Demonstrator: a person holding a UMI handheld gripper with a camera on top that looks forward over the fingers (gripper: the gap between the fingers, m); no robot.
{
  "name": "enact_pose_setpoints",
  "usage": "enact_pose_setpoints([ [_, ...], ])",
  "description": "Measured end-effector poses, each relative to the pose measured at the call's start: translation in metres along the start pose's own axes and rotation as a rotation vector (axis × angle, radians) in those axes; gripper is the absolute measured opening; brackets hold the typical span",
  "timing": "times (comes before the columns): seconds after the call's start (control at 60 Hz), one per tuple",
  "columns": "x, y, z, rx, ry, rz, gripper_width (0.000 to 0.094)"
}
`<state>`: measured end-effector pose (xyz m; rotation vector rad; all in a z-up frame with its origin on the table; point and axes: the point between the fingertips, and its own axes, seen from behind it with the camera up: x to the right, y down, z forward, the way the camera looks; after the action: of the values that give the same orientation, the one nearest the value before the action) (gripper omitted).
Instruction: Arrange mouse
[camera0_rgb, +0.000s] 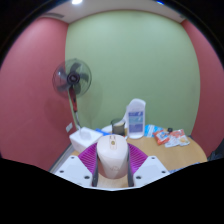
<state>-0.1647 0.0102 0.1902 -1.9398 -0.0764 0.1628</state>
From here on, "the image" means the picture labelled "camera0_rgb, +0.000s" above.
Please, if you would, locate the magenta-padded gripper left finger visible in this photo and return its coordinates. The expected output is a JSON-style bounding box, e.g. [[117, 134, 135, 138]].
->
[[53, 142, 100, 188]]

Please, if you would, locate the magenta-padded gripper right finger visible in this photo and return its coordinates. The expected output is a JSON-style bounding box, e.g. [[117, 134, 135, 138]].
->
[[126, 143, 171, 188]]

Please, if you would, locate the pale pink computer mouse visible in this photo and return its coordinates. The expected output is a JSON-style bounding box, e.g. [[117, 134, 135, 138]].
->
[[96, 133, 130, 180]]

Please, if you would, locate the white tissue box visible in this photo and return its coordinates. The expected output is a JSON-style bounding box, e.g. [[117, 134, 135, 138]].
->
[[68, 126, 104, 154]]

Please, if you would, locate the blue snack packet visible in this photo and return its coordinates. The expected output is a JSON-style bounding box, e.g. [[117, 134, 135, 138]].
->
[[144, 124, 164, 138]]

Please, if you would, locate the white and orange snack packet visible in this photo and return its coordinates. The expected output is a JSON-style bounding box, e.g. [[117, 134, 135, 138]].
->
[[164, 129, 191, 148]]

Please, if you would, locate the white and blue sign stand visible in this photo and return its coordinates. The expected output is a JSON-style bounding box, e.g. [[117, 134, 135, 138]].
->
[[125, 98, 147, 140]]

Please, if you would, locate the dark mesh pen cup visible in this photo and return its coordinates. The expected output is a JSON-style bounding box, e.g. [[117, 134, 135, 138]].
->
[[110, 118, 127, 137]]

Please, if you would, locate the black and red standing fan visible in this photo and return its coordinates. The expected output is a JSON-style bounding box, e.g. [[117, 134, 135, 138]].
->
[[51, 58, 93, 131]]

